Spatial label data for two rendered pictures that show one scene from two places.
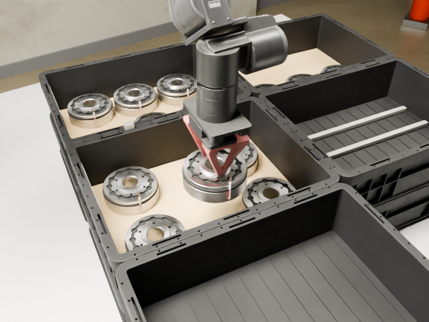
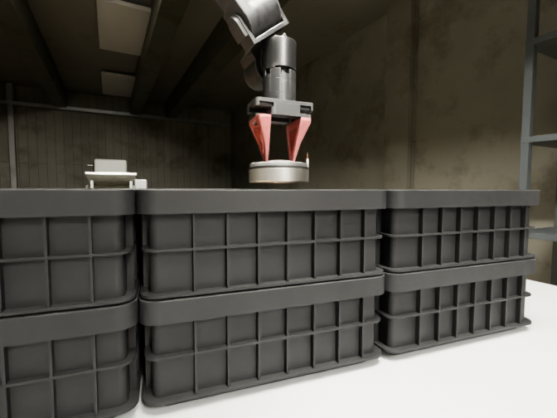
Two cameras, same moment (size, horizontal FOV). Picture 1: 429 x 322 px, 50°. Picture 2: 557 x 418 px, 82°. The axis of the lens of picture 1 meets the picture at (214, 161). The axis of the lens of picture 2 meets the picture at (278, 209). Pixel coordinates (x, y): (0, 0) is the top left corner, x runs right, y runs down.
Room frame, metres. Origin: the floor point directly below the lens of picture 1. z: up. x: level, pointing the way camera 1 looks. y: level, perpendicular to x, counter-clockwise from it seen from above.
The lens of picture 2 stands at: (0.49, 0.56, 0.93)
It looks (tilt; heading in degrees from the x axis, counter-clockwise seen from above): 4 degrees down; 276
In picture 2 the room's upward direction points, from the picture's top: straight up
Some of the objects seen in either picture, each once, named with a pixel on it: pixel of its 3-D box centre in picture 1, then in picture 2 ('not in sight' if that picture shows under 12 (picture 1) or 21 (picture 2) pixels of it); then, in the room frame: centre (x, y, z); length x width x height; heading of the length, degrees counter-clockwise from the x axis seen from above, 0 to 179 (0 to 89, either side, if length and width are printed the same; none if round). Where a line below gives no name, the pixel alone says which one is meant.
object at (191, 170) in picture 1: (214, 167); (278, 166); (0.55, 0.00, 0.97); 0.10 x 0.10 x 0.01
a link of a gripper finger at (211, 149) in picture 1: (218, 145); (284, 136); (0.54, -0.01, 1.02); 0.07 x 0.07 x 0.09; 26
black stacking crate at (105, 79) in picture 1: (144, 107); (26, 234); (0.88, 0.16, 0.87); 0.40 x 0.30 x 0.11; 116
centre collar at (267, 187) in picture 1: (270, 194); not in sight; (0.60, -0.10, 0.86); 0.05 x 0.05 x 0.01
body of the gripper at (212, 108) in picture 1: (216, 101); (279, 94); (0.55, 0.00, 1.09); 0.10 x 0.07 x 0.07; 26
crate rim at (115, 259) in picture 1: (198, 167); (239, 196); (0.61, 0.03, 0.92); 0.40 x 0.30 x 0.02; 116
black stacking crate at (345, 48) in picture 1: (291, 69); not in sight; (1.06, -0.20, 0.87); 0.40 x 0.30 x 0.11; 116
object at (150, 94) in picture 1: (135, 94); not in sight; (0.95, 0.19, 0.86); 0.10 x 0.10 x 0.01
